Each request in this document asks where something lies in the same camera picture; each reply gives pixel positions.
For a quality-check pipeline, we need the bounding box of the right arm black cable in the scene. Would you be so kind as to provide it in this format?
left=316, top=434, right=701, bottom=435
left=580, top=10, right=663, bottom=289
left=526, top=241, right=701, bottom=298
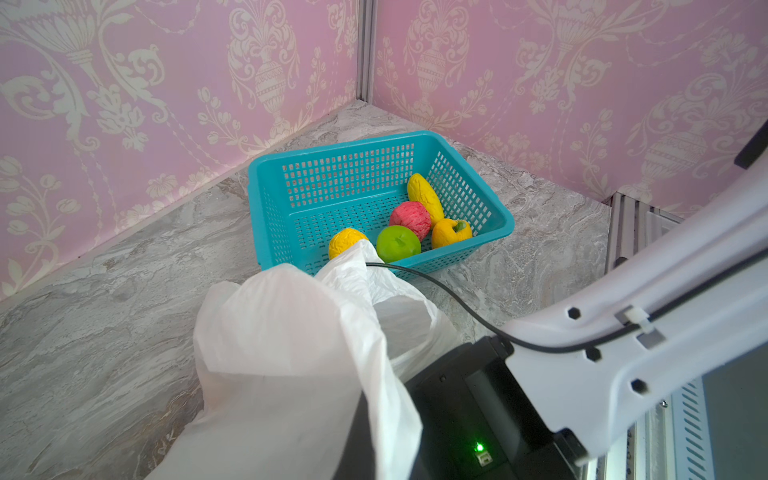
left=364, top=245, right=768, bottom=355

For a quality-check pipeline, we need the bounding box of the white plastic bag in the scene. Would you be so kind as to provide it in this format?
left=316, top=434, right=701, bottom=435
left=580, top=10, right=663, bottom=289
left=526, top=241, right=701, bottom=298
left=152, top=240, right=460, bottom=479

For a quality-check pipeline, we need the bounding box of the green fruit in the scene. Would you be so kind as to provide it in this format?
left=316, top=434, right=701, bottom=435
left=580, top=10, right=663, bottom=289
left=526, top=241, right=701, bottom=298
left=376, top=225, right=421, bottom=263

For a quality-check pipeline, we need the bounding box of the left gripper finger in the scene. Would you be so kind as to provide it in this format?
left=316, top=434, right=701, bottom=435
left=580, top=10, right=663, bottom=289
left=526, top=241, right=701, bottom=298
left=332, top=394, right=375, bottom=480

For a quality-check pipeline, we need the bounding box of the teal plastic basket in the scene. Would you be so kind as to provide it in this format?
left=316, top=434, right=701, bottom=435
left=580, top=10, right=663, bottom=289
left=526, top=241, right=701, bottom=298
left=248, top=131, right=515, bottom=281

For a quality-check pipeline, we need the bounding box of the yellow bell pepper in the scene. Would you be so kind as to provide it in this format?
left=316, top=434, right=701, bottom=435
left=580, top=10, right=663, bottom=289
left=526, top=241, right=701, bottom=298
left=431, top=218, right=473, bottom=249

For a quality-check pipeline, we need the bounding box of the aluminium front rail frame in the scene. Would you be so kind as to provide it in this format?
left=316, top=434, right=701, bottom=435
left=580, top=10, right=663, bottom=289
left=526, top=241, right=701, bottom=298
left=577, top=193, right=715, bottom=479

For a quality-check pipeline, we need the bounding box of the pink fruit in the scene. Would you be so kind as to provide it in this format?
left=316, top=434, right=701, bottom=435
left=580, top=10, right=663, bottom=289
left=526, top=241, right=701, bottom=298
left=389, top=201, right=432, bottom=242

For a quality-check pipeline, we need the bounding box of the yellow bumpy long fruit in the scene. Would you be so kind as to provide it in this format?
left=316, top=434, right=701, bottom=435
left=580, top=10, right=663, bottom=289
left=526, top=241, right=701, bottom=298
left=407, top=173, right=445, bottom=226

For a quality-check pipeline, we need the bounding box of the right corner aluminium post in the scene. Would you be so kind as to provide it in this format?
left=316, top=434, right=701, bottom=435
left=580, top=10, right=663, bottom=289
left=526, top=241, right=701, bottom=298
left=356, top=0, right=378, bottom=103

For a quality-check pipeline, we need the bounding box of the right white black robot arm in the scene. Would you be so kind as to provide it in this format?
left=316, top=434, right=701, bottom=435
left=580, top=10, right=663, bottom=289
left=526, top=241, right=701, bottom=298
left=407, top=129, right=767, bottom=479

